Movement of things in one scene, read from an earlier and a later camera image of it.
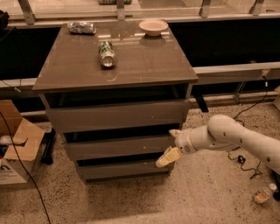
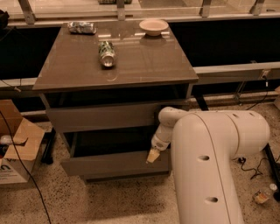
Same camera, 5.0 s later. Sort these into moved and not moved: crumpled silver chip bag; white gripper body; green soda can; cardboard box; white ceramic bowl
Moved: white gripper body
Not moved: green soda can; crumpled silver chip bag; cardboard box; white ceramic bowl
